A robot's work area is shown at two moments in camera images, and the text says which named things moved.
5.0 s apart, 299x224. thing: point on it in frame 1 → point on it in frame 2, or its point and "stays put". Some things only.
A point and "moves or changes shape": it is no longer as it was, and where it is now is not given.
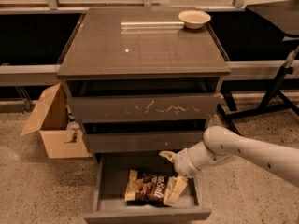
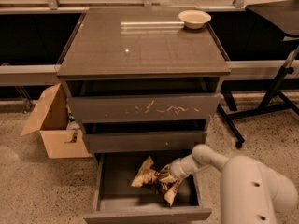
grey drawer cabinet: [141, 81] stays put
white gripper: [181, 163] → [176, 170]
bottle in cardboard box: [72, 124] stays put
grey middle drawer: [141, 141] stays put
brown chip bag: [146, 189] moves or changes shape
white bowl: [194, 20] stays put
